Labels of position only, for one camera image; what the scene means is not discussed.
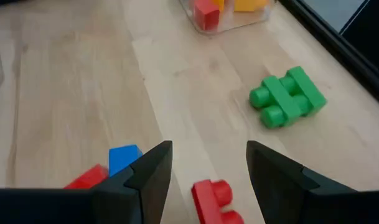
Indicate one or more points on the red two-stud block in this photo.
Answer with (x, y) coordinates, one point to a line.
(211, 202)
(88, 178)

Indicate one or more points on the small red one-stud block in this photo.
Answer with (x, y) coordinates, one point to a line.
(206, 15)

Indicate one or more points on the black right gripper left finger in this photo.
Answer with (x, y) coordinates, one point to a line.
(130, 199)

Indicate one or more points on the small yellow one-stud block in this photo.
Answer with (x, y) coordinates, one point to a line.
(219, 3)
(251, 4)

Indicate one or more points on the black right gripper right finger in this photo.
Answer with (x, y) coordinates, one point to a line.
(285, 199)

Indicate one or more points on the green two-stud block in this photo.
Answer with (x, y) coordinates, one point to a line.
(279, 99)
(310, 90)

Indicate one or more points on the black partition panel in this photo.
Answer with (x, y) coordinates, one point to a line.
(376, 37)

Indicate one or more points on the small blue one-stud block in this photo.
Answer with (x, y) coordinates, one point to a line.
(124, 158)

